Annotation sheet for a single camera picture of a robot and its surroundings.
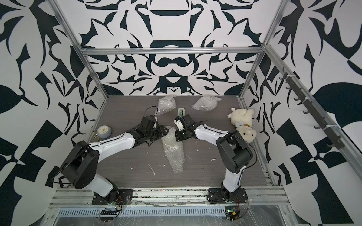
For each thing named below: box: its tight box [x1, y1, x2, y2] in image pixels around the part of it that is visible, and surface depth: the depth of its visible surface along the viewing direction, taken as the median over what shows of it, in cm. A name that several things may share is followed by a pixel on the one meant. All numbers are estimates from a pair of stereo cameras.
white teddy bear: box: [227, 108, 257, 143], surface depth 98 cm
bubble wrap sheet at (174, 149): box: [160, 125, 185, 174], surface depth 88 cm
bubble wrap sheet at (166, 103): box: [154, 94, 176, 116], surface depth 110 cm
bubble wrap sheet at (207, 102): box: [191, 94, 223, 111], surface depth 110 cm
